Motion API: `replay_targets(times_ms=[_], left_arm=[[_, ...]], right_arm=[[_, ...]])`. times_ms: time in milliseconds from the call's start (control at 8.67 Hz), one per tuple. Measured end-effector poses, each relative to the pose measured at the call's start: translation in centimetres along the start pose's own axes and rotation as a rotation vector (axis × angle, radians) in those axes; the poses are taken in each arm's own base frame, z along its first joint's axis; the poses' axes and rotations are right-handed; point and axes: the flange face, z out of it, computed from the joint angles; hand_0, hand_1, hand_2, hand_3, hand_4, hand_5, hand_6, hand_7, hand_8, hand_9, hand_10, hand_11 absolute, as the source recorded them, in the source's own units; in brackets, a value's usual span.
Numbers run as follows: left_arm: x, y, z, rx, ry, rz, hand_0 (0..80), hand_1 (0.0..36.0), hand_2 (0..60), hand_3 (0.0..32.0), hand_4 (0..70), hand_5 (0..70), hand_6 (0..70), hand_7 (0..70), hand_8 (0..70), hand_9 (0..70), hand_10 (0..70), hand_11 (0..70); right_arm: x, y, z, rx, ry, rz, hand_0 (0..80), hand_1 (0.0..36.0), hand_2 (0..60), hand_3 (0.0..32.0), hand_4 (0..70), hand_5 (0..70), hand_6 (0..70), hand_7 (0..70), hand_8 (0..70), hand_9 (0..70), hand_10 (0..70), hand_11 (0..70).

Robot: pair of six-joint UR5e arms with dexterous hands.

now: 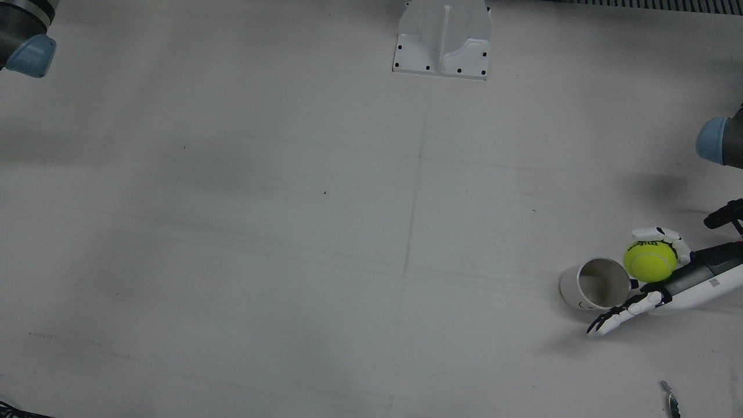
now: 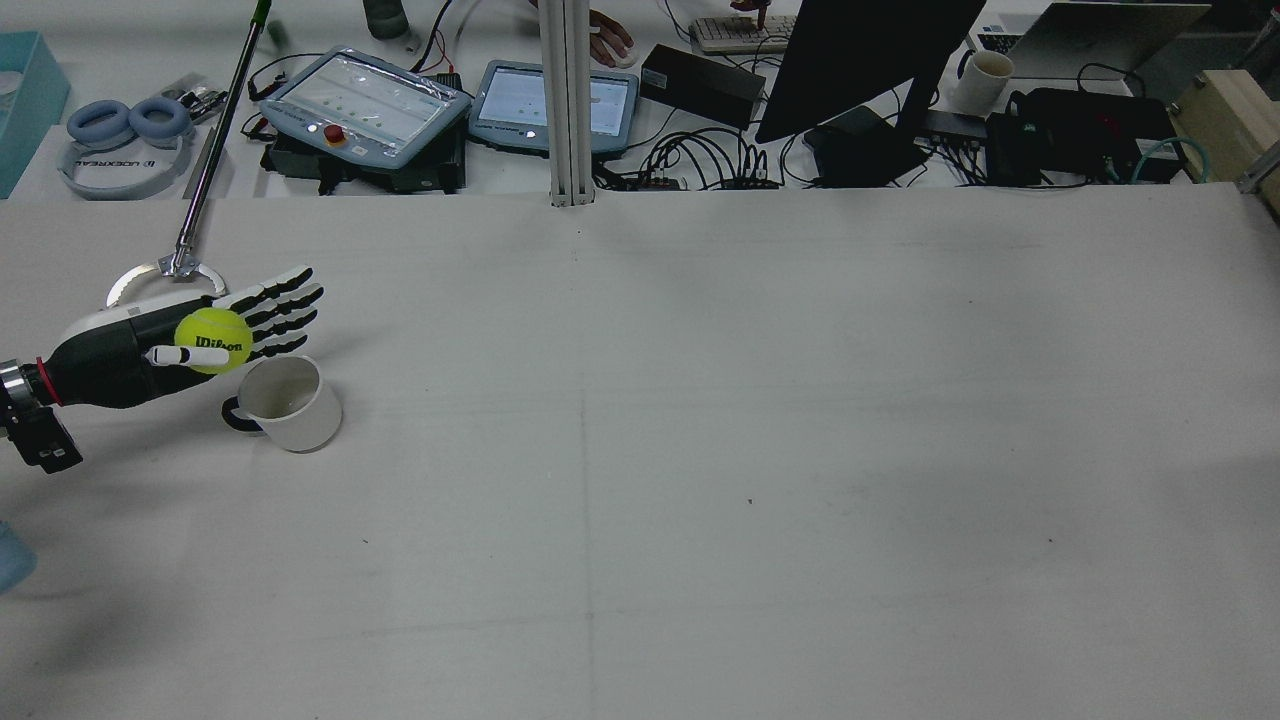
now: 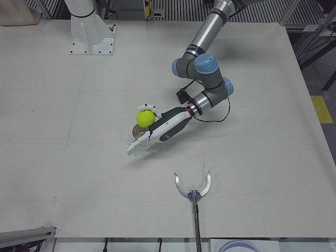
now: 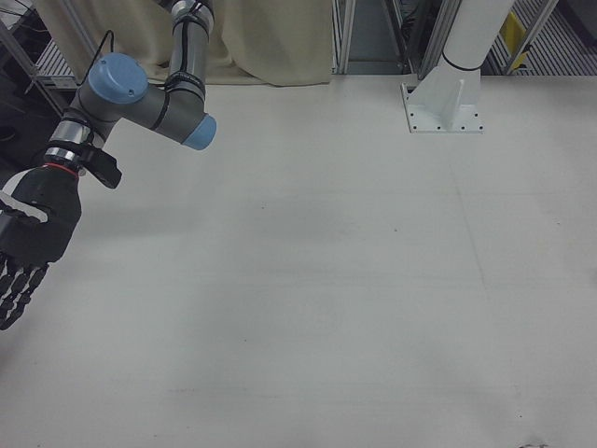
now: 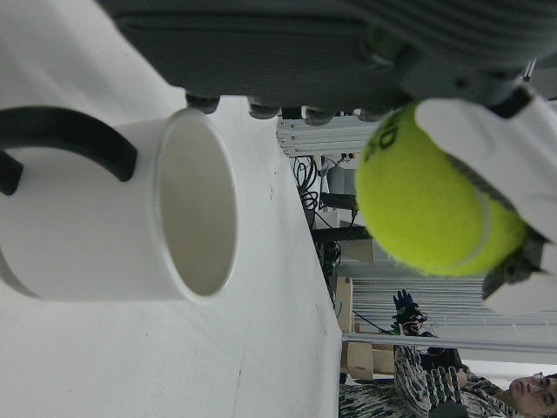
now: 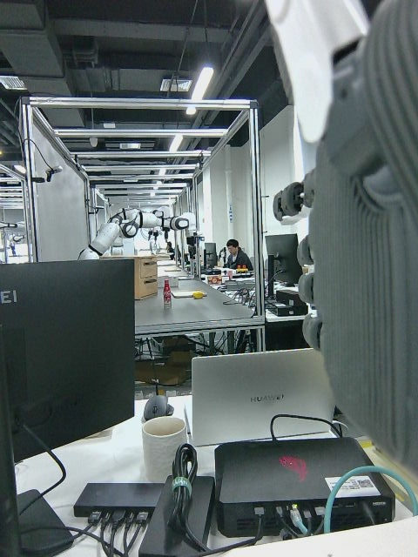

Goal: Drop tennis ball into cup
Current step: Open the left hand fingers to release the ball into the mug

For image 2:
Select black electronics unit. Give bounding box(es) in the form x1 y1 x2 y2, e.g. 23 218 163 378
985 87 1186 188

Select person's bare hand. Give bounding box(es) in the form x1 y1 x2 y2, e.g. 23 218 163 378
590 8 636 59

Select teal storage box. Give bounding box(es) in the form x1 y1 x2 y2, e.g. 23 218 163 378
0 30 73 199

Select wooden box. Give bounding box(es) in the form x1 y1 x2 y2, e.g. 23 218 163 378
1170 68 1280 216

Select dark grey bottle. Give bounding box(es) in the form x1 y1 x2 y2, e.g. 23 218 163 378
362 0 411 41

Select flat black box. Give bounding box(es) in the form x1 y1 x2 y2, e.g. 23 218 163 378
640 43 769 129

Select black cable tangle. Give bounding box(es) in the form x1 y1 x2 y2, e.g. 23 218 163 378
598 125 773 193

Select aluminium profile post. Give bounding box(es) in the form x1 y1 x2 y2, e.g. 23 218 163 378
538 0 598 208

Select silver laptop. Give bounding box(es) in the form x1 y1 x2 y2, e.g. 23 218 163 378
970 0 1213 81

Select white mug black handle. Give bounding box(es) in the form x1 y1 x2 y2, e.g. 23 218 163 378
221 355 343 453

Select black controller box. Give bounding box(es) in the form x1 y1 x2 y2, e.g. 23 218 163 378
262 130 466 196

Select beige keyboard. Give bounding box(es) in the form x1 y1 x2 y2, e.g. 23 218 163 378
690 15 801 56

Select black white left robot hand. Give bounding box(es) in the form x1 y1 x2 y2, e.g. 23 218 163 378
40 265 326 411

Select clear bag of tools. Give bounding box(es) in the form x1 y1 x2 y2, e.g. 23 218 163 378
158 73 233 127

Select light blue headphones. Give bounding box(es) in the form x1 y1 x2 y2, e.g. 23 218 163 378
58 97 196 201

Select plain white mug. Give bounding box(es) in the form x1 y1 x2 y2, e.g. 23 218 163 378
955 50 1016 116

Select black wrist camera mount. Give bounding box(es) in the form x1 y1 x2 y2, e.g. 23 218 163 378
0 400 83 473

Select silver grabber pole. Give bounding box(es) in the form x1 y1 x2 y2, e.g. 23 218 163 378
107 0 276 309

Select small grey teach pendant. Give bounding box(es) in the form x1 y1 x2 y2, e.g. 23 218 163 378
468 60 641 156

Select large grey teach pendant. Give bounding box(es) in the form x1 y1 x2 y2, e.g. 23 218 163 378
258 45 473 169

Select yellow tennis ball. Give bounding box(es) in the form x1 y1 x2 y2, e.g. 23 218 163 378
174 307 254 376

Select black computer monitor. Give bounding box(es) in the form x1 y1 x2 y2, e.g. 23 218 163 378
755 0 986 188

